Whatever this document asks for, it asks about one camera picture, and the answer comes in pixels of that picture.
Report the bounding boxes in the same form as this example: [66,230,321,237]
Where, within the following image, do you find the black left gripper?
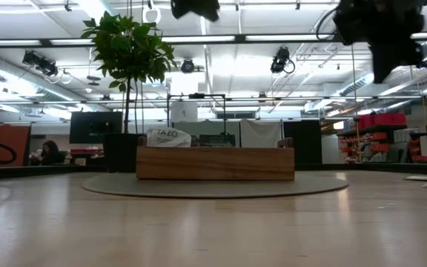
[171,0,221,22]

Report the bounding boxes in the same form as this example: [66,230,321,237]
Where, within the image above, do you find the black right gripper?
[334,0,427,85]

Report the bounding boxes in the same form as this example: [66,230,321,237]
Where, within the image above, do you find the white orange Tazo tea bag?
[146,126,193,148]

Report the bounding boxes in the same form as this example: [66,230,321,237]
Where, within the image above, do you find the dark blue tea bag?
[198,133,237,148]

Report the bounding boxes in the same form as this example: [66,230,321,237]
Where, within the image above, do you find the wooden compartment tea box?
[136,136,296,182]

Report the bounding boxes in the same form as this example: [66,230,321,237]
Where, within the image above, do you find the black overhead beam with lights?
[0,31,427,48]

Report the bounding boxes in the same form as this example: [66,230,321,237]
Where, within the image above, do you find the shelf with red bins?
[337,112,427,165]

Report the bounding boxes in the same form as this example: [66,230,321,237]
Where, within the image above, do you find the green plant in black pot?
[80,10,179,174]

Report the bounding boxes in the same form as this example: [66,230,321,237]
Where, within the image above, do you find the black partition panel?
[282,119,323,165]

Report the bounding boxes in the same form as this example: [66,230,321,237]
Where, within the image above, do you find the grey partition panel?
[172,119,242,148]

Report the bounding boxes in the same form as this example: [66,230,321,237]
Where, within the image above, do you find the white hanging cloth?
[239,119,283,148]

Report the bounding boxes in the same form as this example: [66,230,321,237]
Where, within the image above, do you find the black ceiling spotlights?
[21,49,59,77]

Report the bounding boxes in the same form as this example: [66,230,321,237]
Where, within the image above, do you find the cluttered background table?
[67,145,106,167]

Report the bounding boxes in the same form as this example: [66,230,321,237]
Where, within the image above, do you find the round grey table mat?
[82,171,350,200]

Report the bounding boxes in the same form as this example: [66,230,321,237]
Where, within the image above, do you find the person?
[30,139,68,167]

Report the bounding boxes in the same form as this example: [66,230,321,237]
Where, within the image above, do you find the black metal stand frame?
[166,93,228,148]

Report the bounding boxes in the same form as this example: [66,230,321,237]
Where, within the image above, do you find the black ceiling camera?
[270,45,297,74]

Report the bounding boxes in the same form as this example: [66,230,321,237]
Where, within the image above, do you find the black wall monitor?
[69,111,124,145]

